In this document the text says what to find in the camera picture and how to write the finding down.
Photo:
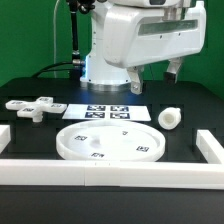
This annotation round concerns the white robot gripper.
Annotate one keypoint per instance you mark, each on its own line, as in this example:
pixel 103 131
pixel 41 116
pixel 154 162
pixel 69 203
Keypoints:
pixel 137 33

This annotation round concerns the white round table top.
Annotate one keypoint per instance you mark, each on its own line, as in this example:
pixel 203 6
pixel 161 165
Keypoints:
pixel 108 140

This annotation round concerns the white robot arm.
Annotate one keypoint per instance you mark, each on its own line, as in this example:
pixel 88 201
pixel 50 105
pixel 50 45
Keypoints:
pixel 98 74

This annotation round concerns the white fiducial marker sheet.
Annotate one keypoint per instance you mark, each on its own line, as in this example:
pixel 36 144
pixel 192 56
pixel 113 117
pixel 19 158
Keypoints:
pixel 117 112

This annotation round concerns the white right fence block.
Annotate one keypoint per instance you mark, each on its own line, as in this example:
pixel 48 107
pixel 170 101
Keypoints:
pixel 210 148

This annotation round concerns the white fence block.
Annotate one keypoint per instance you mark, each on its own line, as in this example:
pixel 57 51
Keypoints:
pixel 5 136
pixel 210 148

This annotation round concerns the white cross-shaped table base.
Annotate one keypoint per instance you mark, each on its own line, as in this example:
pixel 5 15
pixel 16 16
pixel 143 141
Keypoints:
pixel 35 109

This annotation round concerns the white left fence block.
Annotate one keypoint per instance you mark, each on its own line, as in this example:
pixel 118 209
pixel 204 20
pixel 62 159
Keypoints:
pixel 5 136

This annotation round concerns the white front fence bar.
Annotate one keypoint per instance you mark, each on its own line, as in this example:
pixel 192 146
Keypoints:
pixel 123 174

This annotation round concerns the black camera stand pole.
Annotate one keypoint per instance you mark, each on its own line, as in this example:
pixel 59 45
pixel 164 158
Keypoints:
pixel 84 7

